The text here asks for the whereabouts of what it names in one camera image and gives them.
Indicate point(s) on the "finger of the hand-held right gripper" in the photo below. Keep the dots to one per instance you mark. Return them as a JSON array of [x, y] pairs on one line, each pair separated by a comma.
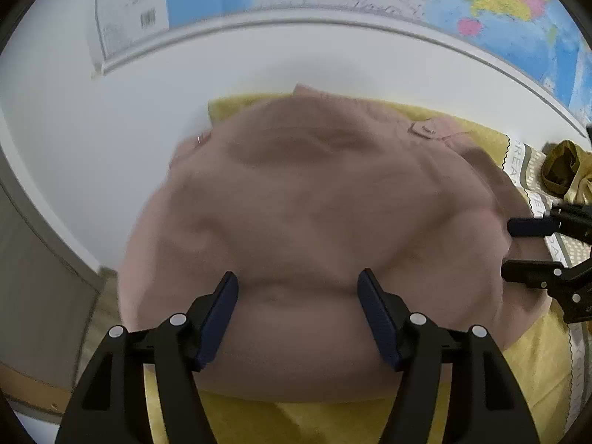
[[513, 270], [527, 226]]

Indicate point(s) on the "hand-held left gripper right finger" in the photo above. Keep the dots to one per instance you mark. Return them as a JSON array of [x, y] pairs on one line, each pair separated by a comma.
[[377, 323]]

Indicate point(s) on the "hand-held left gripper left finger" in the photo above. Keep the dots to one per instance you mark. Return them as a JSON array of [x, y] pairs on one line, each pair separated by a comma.
[[217, 328]]

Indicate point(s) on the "pink shirt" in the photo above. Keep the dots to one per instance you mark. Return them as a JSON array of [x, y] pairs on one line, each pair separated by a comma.
[[300, 217]]

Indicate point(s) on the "patterned blanket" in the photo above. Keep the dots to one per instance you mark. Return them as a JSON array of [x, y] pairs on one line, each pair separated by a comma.
[[518, 162]]

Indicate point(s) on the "olive green cloth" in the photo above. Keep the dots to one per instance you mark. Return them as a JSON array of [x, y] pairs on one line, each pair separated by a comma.
[[562, 166]]

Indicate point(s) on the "yellow bed sheet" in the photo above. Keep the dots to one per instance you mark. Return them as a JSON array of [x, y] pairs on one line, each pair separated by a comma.
[[532, 379]]

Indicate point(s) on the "grey wood-grain panel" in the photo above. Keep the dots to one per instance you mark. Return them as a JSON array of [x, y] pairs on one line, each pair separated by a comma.
[[37, 286]]

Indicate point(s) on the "wooden bed frame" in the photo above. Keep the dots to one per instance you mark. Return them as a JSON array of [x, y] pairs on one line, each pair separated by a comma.
[[27, 386]]

